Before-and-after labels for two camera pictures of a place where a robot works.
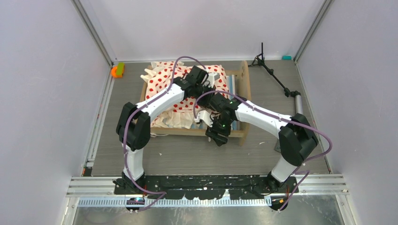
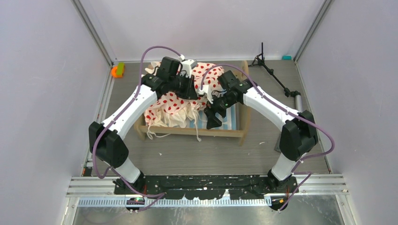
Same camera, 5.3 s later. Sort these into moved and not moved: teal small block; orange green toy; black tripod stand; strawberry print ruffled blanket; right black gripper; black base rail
Moved: strawberry print ruffled blanket; right black gripper
Not moved: black base rail; teal small block; black tripod stand; orange green toy
